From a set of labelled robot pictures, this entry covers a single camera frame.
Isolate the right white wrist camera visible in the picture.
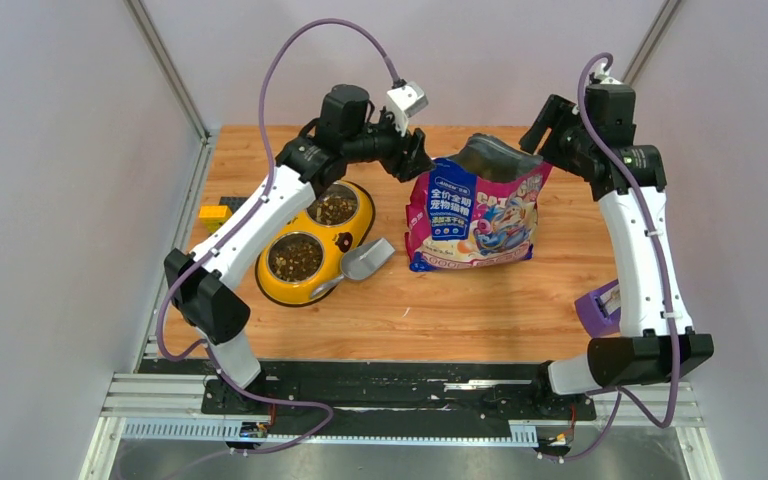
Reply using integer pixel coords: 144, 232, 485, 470
588, 70, 623, 85

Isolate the white slotted cable duct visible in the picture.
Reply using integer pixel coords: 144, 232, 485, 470
120, 418, 539, 448

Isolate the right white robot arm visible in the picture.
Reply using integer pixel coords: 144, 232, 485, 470
519, 84, 715, 418

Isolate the yellow toy brick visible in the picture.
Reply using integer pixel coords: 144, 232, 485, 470
198, 205, 233, 234

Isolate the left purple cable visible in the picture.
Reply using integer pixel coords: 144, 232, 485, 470
155, 17, 404, 458

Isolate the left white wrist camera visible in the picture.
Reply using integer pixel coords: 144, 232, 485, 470
384, 81, 429, 136

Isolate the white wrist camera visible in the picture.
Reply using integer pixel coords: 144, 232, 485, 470
588, 70, 623, 85
384, 81, 429, 136

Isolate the yellow double pet bowl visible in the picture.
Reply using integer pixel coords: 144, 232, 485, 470
255, 181, 376, 307

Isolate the dark grey toy baseplate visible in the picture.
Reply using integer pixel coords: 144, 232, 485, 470
218, 196, 248, 213

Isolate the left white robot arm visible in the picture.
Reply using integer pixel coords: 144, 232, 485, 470
158, 81, 433, 413

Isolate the brown pet food kibble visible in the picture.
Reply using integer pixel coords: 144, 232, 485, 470
267, 193, 358, 283

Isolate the silver metal scoop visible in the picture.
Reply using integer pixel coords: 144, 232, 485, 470
310, 238, 396, 299

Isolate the purple cable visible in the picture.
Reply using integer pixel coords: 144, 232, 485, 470
155, 17, 404, 458
542, 52, 682, 464

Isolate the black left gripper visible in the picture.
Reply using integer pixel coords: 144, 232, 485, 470
341, 105, 434, 182

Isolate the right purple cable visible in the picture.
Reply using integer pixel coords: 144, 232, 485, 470
542, 52, 682, 464

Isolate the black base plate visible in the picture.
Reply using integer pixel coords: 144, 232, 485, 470
138, 359, 606, 441

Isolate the colourful pet food bag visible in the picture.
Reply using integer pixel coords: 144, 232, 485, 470
405, 133, 552, 272

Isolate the purple object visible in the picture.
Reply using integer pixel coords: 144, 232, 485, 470
574, 280, 621, 338

